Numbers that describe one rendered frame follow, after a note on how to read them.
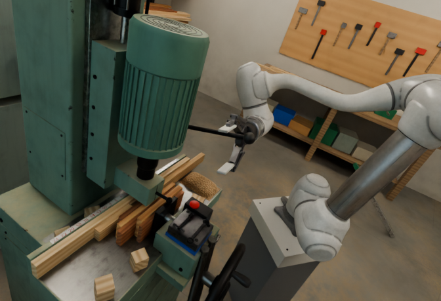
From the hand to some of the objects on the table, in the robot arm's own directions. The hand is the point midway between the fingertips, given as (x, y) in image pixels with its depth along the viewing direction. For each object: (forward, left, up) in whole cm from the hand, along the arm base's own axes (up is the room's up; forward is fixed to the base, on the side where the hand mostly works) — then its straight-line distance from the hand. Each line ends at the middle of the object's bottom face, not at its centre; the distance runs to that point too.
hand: (223, 151), depth 78 cm
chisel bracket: (+23, -7, -19) cm, 31 cm away
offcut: (+26, +14, -24) cm, 38 cm away
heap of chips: (-2, -12, -26) cm, 28 cm away
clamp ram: (+16, +6, -24) cm, 29 cm away
